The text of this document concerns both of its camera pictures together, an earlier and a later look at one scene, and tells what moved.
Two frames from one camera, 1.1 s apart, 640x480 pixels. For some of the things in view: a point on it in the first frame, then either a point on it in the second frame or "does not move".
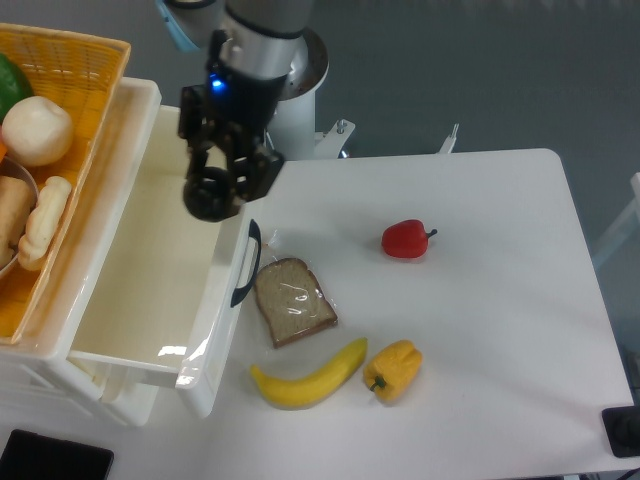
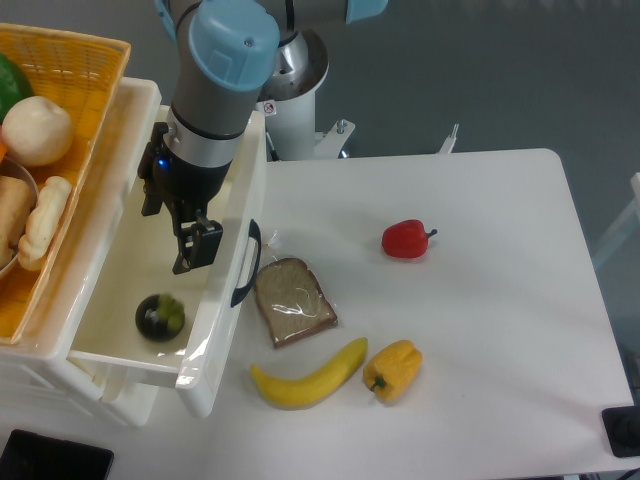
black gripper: (245, 104) -> (185, 188)
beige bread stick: (35, 242) does not move
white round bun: (37, 131) does not move
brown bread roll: (15, 202) does not move
